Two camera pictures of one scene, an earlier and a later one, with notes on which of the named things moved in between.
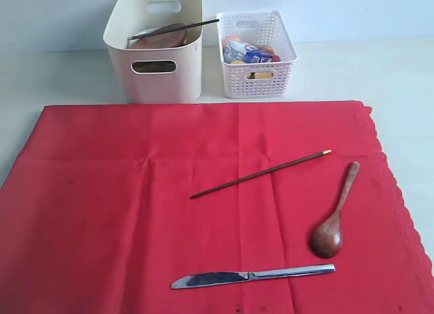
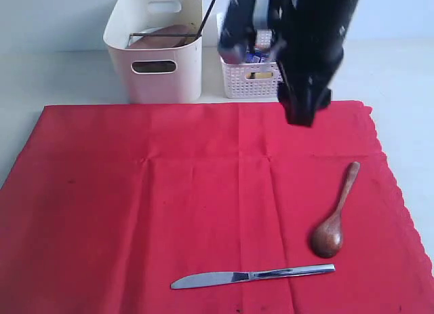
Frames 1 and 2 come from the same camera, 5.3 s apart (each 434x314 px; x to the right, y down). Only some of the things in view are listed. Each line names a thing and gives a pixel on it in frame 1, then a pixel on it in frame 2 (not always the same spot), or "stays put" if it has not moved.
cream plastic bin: x=157 y=75 stays put
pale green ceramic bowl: x=131 y=41 stays put
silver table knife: x=199 y=280 stays put
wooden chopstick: x=250 y=177 to x=207 y=15
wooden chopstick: x=181 y=29 to x=163 y=34
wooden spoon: x=327 y=233 stays put
